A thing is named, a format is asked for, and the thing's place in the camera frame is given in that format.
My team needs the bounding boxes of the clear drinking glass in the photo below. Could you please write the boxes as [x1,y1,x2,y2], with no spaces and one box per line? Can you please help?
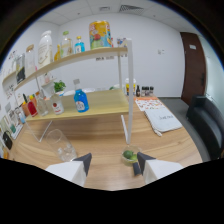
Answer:
[45,128,78,163]

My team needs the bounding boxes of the white fabric pouch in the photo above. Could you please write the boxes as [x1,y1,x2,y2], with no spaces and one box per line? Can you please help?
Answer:
[144,108,184,137]

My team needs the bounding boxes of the orange patterned paper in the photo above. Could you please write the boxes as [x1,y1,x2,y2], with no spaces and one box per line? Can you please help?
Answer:
[134,96,167,112]

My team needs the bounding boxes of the black chair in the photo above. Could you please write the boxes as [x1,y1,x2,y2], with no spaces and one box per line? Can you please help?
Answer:
[185,94,224,160]

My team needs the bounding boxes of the clear bottle orange label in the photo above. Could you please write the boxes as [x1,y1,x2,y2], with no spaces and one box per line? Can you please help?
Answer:
[35,91,49,117]

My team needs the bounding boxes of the blue liquid bottle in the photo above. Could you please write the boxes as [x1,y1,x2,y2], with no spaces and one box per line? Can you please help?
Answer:
[73,78,90,113]

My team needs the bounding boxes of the red liquid bottle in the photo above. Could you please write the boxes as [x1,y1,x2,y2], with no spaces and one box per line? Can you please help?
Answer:
[26,96,39,118]

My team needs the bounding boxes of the two-tier wooden shelf rack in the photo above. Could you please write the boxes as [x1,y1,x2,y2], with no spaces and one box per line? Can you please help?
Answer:
[13,38,135,145]

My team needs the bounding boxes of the dark small bottles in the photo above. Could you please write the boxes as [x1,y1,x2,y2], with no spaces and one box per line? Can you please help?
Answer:
[135,85,155,98]

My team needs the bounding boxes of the white bottle yellow label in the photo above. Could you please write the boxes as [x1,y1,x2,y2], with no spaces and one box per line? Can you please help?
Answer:
[124,78,137,98]

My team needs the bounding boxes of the green potted plant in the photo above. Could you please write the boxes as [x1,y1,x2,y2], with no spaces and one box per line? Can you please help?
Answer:
[53,80,67,94]

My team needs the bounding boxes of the brown door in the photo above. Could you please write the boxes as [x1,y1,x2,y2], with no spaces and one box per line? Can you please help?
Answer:
[179,31,208,106]

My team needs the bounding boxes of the black and yellow bag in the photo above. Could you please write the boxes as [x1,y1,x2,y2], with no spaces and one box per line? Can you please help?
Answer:
[15,53,27,84]

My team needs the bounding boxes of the small yellow bottle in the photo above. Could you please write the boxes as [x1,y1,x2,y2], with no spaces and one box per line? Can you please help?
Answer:
[54,44,63,62]

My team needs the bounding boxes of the large white bottle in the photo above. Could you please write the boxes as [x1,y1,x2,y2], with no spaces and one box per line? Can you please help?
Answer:
[37,30,54,70]

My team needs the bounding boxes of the clear bottle green cap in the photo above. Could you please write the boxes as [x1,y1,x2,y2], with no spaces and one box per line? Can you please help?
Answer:
[60,30,74,58]

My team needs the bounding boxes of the slim blue bottle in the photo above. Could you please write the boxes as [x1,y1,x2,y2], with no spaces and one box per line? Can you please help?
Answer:
[74,35,86,54]

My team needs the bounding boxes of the colourful yellow snack bag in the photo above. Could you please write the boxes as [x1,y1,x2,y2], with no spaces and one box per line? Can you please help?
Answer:
[88,20,114,50]

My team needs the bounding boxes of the ceiling air vent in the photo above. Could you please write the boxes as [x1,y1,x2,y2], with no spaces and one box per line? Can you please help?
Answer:
[119,4,145,14]

